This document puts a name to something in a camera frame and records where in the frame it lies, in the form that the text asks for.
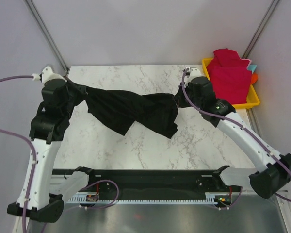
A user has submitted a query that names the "black t-shirt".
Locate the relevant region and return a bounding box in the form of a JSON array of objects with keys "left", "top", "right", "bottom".
[{"left": 67, "top": 81, "right": 178, "bottom": 139}]

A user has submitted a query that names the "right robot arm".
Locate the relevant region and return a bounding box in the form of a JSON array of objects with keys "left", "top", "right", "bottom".
[{"left": 176, "top": 70, "right": 291, "bottom": 202}]

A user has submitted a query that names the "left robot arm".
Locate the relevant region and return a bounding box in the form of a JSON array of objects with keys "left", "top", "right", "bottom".
[{"left": 7, "top": 79, "right": 97, "bottom": 223}]

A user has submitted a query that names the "red t-shirt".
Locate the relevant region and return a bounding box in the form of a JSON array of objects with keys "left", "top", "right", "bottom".
[{"left": 207, "top": 48, "right": 252, "bottom": 104}]

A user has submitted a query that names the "yellow plastic bin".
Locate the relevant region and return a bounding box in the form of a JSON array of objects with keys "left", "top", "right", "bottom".
[{"left": 202, "top": 58, "right": 260, "bottom": 109}]

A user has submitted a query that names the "orange cloth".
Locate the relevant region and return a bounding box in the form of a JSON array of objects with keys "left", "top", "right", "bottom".
[{"left": 250, "top": 72, "right": 259, "bottom": 85}]

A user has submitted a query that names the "cyan cloth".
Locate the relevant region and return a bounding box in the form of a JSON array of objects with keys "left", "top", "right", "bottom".
[{"left": 247, "top": 65, "right": 257, "bottom": 73}]

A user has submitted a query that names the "pink cloth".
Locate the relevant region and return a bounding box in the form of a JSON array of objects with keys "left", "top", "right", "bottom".
[{"left": 241, "top": 58, "right": 252, "bottom": 68}]

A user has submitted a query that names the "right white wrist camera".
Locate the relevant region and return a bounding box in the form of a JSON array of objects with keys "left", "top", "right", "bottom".
[{"left": 183, "top": 67, "right": 202, "bottom": 79}]

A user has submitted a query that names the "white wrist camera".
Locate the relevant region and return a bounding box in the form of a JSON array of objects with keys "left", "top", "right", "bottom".
[
  {"left": 183, "top": 67, "right": 202, "bottom": 79},
  {"left": 32, "top": 66, "right": 65, "bottom": 84}
]

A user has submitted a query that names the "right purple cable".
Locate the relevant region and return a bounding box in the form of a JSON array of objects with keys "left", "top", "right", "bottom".
[{"left": 180, "top": 69, "right": 291, "bottom": 211}]

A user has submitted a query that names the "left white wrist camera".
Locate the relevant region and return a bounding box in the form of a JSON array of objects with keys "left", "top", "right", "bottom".
[{"left": 32, "top": 66, "right": 65, "bottom": 84}]

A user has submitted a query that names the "left aluminium frame post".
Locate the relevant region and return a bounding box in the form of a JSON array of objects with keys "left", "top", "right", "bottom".
[{"left": 24, "top": 0, "right": 69, "bottom": 74}]

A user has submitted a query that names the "aluminium frame post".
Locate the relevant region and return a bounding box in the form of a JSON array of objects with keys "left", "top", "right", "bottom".
[
  {"left": 24, "top": 0, "right": 69, "bottom": 74},
  {"left": 242, "top": 0, "right": 281, "bottom": 59}
]

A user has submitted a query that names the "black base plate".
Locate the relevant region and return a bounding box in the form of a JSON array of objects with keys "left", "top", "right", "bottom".
[{"left": 52, "top": 169, "right": 241, "bottom": 201}]

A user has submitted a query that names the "white slotted cable duct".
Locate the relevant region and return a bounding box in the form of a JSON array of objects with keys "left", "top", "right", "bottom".
[{"left": 66, "top": 192, "right": 218, "bottom": 205}]

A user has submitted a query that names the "right aluminium frame post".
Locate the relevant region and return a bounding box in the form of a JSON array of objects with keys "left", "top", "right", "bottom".
[{"left": 242, "top": 0, "right": 281, "bottom": 59}]

